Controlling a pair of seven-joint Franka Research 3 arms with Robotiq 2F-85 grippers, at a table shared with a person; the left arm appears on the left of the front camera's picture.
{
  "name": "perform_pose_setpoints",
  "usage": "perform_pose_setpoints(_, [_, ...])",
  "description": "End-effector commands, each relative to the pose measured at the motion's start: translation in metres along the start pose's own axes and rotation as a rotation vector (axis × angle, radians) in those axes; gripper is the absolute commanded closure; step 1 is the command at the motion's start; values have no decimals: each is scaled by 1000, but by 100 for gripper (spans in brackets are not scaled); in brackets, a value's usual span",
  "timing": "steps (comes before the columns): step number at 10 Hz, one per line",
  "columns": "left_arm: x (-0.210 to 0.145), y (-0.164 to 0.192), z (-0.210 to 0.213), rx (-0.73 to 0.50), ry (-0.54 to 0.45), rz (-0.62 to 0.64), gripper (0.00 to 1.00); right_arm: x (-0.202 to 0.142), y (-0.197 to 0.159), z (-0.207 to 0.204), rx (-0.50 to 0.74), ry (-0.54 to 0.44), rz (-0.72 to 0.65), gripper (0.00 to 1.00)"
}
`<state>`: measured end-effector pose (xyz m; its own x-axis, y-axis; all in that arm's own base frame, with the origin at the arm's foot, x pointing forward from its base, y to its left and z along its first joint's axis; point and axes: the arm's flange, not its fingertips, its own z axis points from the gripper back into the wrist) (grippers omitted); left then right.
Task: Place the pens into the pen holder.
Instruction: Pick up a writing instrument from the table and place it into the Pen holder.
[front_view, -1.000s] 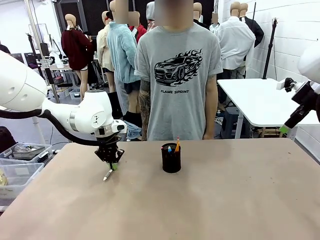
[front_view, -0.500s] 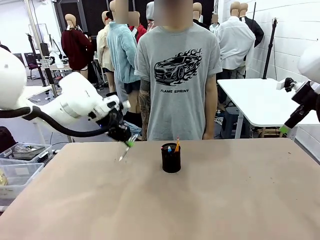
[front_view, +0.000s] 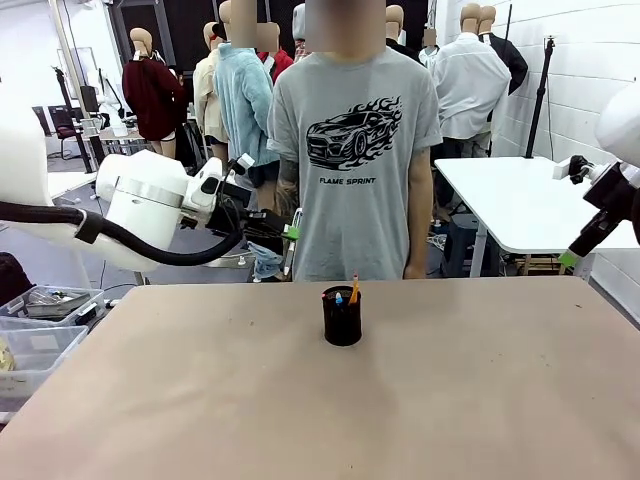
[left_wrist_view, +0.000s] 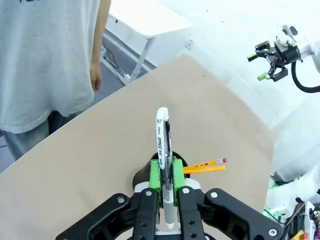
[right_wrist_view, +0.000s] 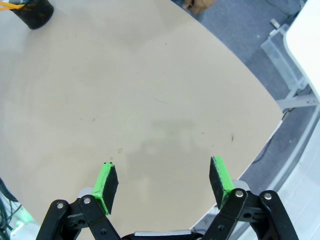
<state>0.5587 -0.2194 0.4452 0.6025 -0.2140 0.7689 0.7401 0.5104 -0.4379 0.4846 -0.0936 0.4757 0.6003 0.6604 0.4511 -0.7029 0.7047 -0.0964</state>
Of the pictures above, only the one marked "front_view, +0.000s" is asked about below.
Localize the white table thin legs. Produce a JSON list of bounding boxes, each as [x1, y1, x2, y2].
[[45, 171, 101, 201]]

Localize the mannequin maroon sweater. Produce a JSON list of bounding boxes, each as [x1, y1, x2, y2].
[[121, 27, 189, 159]]

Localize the black mesh pen holder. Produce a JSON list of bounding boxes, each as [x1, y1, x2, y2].
[[321, 285, 363, 348]]

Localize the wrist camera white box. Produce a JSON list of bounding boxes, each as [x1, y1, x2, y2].
[[552, 154, 599, 185], [227, 152, 256, 176]]

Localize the black office chair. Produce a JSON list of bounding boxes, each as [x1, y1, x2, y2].
[[32, 105, 54, 136], [49, 104, 81, 160]]

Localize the clear bin with tools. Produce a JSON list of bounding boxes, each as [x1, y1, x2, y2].
[[0, 284, 107, 329]]

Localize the person left forearm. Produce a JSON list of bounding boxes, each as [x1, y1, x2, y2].
[[407, 182, 432, 265]]

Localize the metal mannequin base plate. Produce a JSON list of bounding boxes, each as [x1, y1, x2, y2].
[[199, 252, 256, 271]]

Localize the dark maroon bag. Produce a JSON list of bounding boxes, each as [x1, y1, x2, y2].
[[0, 251, 35, 307]]

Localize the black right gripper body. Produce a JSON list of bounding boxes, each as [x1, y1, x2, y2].
[[582, 162, 634, 219]]

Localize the mannequin white shirt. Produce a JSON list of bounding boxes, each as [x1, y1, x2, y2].
[[432, 2, 514, 156]]

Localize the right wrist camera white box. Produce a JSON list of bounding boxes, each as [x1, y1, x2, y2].
[[552, 154, 599, 185]]

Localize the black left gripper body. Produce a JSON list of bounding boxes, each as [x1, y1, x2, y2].
[[207, 182, 284, 241]]

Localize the mannequin red jacket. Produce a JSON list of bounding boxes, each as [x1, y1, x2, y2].
[[257, 22, 296, 84]]

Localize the mannequin plaid hooded shirt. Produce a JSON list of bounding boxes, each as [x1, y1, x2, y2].
[[291, 3, 309, 64]]

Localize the slanted metal pole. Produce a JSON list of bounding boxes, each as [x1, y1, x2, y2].
[[48, 0, 147, 287]]

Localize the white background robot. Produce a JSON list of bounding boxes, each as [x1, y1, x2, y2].
[[87, 69, 129, 139]]

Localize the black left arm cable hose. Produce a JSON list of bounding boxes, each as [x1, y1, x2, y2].
[[0, 158, 251, 267]]

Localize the empty clear plastic bin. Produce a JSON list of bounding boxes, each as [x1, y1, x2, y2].
[[0, 323, 90, 399]]

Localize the mannequin black top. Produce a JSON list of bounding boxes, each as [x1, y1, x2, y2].
[[383, 4, 421, 64]]

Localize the person in gray t-shirt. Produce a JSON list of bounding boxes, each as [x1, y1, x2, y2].
[[266, 0, 444, 281]]

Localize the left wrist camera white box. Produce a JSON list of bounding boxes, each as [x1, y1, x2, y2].
[[227, 152, 256, 176]]

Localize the mannequin cream jacket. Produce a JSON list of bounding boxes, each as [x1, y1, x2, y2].
[[192, 21, 232, 166]]

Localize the mannequin black suit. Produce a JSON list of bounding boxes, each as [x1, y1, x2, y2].
[[478, 4, 530, 99]]

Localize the black tripod stand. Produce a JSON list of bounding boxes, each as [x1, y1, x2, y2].
[[523, 34, 559, 160]]

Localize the mannequin light blue fleece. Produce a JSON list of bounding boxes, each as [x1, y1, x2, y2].
[[213, 0, 287, 281]]

